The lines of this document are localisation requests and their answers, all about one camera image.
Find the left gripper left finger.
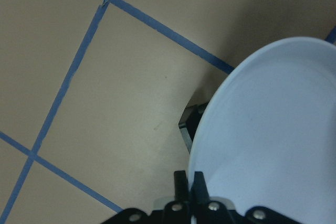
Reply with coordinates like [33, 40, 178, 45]
[174, 170, 190, 205]

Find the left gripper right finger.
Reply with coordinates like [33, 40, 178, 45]
[193, 172, 209, 205]

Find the blue plate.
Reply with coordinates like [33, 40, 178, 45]
[188, 37, 335, 223]

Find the black plate rack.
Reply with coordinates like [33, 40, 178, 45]
[178, 102, 208, 153]

